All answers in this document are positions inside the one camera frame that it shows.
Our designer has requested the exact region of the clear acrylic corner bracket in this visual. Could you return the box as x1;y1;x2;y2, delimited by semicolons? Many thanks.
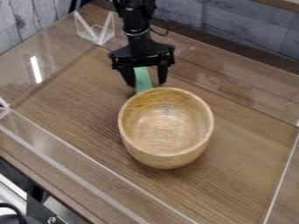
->
73;10;115;46

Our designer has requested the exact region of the round wooden bowl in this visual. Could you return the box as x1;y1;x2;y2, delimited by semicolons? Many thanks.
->
117;87;215;170

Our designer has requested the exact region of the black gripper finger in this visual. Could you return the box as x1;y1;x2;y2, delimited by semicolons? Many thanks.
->
119;67;136;88
157;64;168;85

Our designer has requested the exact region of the green rectangular block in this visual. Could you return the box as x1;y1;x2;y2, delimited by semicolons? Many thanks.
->
135;66;153;93

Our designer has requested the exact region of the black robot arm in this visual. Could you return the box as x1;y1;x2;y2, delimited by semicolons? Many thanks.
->
108;0;175;88

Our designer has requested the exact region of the black cable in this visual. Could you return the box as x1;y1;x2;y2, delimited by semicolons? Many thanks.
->
0;202;25;224

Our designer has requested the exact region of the black metal table bracket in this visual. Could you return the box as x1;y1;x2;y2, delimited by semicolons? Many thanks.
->
25;194;69;224

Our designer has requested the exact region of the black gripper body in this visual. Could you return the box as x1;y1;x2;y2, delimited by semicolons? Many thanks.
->
108;41;175;70

